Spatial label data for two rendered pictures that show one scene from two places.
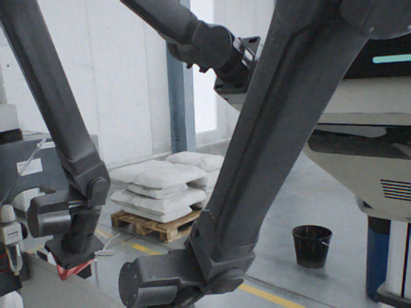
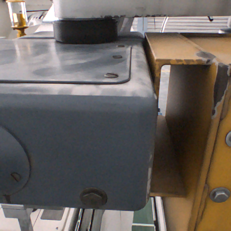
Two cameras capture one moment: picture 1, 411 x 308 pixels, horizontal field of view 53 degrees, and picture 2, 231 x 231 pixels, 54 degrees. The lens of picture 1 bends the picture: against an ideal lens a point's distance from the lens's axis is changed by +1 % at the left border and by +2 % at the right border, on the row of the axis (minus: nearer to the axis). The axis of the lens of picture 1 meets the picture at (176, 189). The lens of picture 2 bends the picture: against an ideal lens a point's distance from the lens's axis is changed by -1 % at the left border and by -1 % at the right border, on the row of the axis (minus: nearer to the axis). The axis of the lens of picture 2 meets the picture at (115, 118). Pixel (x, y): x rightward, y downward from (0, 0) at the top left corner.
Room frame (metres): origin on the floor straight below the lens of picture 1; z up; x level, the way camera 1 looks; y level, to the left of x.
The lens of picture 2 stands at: (1.12, 0.68, 1.38)
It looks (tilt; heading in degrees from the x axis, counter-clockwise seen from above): 26 degrees down; 229
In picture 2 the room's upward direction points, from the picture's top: straight up
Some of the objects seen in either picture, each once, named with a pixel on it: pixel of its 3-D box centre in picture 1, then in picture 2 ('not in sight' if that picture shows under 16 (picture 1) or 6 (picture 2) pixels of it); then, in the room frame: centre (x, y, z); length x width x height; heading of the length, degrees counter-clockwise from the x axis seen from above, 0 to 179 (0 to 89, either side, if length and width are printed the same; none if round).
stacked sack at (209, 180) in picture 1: (208, 174); not in sight; (4.21, -0.36, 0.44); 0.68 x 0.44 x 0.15; 135
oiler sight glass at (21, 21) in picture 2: not in sight; (18, 14); (0.97, 0.27, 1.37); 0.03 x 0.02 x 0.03; 45
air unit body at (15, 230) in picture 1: (12, 240); not in sight; (0.80, 0.35, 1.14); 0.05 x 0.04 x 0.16; 135
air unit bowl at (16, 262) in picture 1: (13, 257); not in sight; (0.80, 0.35, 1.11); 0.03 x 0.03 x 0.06
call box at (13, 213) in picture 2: not in sight; (20, 202); (1.00, 0.07, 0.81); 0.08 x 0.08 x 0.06; 45
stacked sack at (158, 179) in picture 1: (171, 175); not in sight; (3.77, 0.04, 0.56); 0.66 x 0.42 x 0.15; 135
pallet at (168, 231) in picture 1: (177, 210); not in sight; (4.13, -0.01, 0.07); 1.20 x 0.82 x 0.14; 137
